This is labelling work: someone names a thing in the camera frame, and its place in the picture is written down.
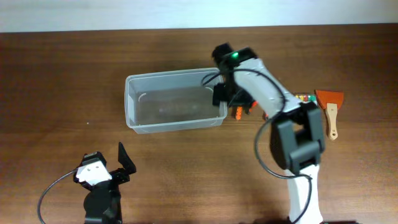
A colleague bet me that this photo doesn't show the red handled cutting pliers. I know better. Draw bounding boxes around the red handled cutting pliers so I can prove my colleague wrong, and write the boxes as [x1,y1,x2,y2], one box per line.
[246,101,269,121]

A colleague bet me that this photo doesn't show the clear plastic storage container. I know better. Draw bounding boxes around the clear plastic storage container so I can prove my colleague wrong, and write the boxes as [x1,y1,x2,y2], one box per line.
[124,68,228,134]

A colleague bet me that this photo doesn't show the orange scraper wooden handle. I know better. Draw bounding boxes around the orange scraper wooden handle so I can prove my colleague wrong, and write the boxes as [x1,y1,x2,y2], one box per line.
[315,90,344,141]

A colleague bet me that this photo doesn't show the orange perforated bar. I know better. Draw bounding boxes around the orange perforated bar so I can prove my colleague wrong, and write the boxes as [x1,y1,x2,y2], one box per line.
[235,106,243,120]

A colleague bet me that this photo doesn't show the clear box of bits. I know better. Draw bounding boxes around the clear box of bits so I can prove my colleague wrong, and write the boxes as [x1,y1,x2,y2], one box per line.
[295,94,317,105]

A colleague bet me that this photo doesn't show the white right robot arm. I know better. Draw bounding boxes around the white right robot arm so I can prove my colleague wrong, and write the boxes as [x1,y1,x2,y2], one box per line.
[211,43,325,223]

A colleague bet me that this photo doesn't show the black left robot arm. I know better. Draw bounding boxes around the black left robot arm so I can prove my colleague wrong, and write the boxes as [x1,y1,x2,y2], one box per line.
[73,142,136,224]

